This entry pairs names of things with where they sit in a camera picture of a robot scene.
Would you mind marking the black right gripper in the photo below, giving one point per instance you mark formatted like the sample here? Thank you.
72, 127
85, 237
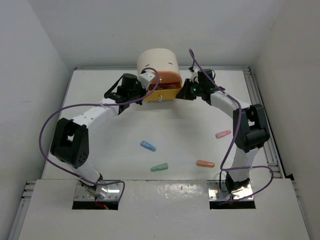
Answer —
184, 92

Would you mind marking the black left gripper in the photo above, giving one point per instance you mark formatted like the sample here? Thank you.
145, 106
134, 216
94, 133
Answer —
143, 92

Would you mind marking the red pen dark cap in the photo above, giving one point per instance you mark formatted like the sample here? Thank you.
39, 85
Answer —
163, 87

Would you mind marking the orange top drawer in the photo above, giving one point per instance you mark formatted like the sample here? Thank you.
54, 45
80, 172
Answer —
169, 77

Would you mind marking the yellow drawer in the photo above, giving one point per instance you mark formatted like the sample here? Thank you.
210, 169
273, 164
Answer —
163, 94

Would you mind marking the cream drawer cabinet shell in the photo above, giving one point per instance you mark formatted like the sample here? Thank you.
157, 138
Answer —
161, 59

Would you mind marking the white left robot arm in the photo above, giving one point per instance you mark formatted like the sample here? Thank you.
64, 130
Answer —
70, 142

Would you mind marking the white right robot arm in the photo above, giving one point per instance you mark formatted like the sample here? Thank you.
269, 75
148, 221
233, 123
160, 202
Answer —
250, 130

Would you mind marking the pink correction tape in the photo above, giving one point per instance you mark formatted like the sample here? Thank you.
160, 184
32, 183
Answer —
222, 134

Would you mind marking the blue correction tape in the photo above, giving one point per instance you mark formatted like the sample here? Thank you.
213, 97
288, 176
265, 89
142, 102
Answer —
148, 146

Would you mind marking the orange correction tape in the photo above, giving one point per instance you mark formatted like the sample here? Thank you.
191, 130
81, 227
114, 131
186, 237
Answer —
206, 164

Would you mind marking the green correction tape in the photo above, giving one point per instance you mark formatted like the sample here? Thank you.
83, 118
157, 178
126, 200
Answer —
160, 167

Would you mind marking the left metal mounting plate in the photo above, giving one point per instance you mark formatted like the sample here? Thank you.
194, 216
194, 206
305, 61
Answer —
107, 193

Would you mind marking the metal mounting plate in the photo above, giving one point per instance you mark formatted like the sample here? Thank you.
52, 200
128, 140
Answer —
107, 193
217, 192

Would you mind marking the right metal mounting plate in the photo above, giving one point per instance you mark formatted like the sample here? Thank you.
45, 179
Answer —
217, 192

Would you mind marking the white front shelf board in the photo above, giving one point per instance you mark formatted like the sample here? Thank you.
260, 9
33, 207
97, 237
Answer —
162, 210

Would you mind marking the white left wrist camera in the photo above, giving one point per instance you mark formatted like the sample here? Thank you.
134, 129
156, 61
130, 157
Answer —
146, 79

